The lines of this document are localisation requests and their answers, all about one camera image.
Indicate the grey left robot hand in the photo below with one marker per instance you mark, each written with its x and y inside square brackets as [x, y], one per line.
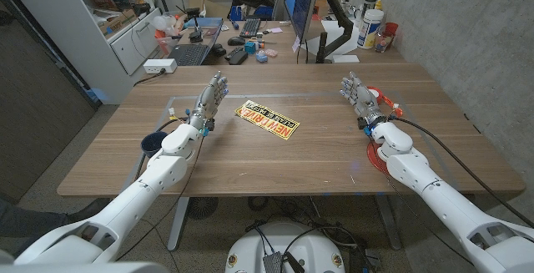
[208, 99]

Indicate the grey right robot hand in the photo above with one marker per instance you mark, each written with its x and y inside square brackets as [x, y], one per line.
[365, 102]

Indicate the yellow new driver bumper sticker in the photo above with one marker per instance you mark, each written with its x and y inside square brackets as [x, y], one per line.
[267, 119]

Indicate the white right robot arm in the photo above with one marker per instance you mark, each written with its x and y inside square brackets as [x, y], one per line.
[438, 198]

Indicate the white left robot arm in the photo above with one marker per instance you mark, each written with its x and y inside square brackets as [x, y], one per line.
[137, 189]

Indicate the dark blue mug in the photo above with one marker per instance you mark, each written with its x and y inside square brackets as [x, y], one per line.
[151, 143]

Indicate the flat white box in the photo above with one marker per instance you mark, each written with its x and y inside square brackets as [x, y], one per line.
[345, 59]

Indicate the open laptop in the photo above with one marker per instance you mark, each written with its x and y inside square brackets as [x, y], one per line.
[189, 54]

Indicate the black case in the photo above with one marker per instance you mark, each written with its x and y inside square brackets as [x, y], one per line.
[238, 58]

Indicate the white power strip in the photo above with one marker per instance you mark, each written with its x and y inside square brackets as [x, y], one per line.
[158, 65]

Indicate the black computer mouse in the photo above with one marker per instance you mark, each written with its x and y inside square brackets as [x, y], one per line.
[236, 41]

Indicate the small blue cube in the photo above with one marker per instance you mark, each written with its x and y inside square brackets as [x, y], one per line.
[250, 47]

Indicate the small blue white object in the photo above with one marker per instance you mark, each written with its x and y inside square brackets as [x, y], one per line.
[261, 57]

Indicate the red plastic cup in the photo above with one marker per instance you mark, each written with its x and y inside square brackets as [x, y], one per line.
[388, 35]

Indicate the white wipes canister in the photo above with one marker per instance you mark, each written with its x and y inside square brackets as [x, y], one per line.
[369, 28]

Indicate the white paper sheet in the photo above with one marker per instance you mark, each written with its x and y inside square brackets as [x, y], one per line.
[334, 35]

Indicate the small pink object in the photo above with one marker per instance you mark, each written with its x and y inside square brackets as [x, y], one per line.
[271, 53]

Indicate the black keyboard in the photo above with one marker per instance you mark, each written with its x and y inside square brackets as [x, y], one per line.
[250, 27]

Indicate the yellow bottle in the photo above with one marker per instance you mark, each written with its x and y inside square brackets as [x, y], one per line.
[378, 5]

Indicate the blue storage bin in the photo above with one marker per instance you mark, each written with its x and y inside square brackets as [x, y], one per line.
[263, 12]

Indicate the round black floor fan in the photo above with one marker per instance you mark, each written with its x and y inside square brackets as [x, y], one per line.
[202, 208]

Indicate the computer monitor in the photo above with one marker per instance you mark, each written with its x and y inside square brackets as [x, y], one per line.
[300, 1]

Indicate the cardboard box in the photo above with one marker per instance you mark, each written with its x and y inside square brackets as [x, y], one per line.
[117, 22]

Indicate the grey table leg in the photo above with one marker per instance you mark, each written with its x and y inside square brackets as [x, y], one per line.
[388, 223]
[178, 223]

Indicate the white shelf cabinet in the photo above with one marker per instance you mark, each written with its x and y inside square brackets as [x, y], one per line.
[83, 35]

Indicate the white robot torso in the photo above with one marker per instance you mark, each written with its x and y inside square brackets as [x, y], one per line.
[308, 248]

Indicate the black leather shoe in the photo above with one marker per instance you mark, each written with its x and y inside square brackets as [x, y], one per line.
[89, 210]

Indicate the dark trouser leg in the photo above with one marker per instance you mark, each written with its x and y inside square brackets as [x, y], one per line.
[25, 223]

